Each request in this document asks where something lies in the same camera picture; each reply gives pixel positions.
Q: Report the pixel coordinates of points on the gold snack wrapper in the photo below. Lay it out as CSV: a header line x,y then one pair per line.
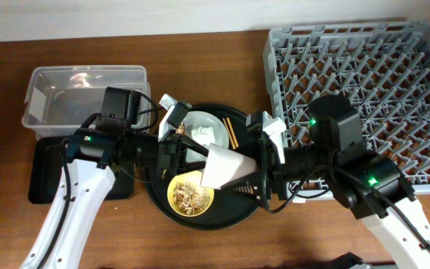
x,y
181,129

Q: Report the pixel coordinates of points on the round black serving tray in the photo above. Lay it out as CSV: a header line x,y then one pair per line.
x,y
227,208

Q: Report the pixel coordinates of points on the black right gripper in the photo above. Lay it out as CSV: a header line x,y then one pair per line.
x,y
272,173

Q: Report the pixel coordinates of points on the white tissue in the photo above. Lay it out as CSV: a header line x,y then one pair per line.
x,y
203,135

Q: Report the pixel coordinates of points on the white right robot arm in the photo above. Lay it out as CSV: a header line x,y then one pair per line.
x,y
370,185

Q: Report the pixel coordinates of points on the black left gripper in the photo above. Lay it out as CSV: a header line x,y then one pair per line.
x,y
174,157

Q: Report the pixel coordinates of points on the grey plastic dishwasher rack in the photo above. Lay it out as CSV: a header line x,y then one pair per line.
x,y
384,70

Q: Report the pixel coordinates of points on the food scraps pile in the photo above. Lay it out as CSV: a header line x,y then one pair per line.
x,y
190,199

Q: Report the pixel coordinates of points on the pink cup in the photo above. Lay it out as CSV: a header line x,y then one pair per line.
x,y
224,165

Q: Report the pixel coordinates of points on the yellow bowl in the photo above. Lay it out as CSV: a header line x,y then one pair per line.
x,y
194,177

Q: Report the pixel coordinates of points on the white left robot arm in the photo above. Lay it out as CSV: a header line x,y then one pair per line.
x,y
103,143

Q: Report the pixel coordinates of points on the black object at bottom edge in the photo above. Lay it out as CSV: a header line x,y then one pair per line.
x,y
348,261

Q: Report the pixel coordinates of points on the black rectangular waste tray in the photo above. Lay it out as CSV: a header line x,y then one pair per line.
x,y
46,171

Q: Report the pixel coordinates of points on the clear plastic waste bin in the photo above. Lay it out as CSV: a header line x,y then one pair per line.
x,y
59,99

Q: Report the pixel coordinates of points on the wooden chopstick right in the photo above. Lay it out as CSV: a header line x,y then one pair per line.
x,y
228,120

